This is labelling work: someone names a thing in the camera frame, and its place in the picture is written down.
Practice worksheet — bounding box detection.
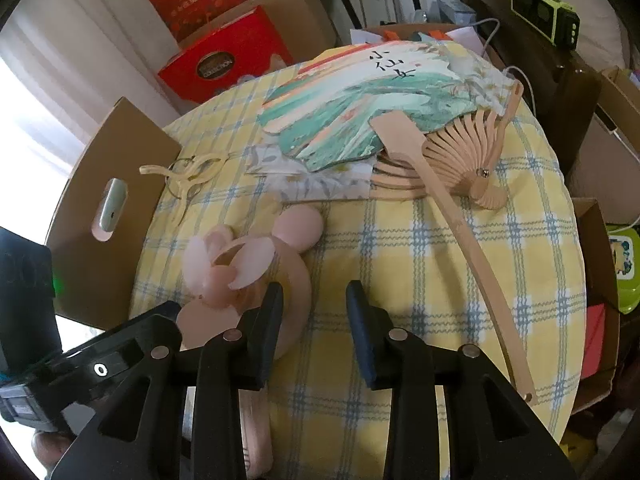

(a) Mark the pink mouse-ear handheld fan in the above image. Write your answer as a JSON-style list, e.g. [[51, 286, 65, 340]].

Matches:
[[176, 205, 326, 478]]

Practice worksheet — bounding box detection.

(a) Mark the brown cardboard box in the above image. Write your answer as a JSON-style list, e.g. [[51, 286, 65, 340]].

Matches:
[[46, 98, 181, 330]]

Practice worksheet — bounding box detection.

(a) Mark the yellow plaid tablecloth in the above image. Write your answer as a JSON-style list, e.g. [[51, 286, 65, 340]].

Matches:
[[131, 68, 586, 479]]

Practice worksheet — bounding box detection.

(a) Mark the mint green handheld fan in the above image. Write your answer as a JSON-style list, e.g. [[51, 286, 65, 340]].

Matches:
[[98, 178, 128, 233]]

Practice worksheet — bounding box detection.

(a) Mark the open floral folding fan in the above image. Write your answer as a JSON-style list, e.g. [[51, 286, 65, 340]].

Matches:
[[247, 79, 524, 210]]

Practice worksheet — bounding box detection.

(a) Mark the white curtain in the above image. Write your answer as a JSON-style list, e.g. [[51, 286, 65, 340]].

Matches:
[[1, 0, 188, 165]]

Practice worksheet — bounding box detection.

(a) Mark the red gift box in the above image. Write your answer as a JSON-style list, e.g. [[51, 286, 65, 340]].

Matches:
[[158, 6, 293, 104]]

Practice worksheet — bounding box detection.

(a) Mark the large brown cardboard carton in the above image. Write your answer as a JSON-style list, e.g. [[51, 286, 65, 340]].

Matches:
[[179, 0, 338, 63]]

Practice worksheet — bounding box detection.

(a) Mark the lime green radio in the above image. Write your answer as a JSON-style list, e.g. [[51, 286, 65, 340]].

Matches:
[[511, 0, 580, 51]]

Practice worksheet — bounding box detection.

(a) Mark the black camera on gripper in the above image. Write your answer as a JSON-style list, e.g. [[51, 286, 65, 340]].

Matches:
[[0, 229, 62, 379]]

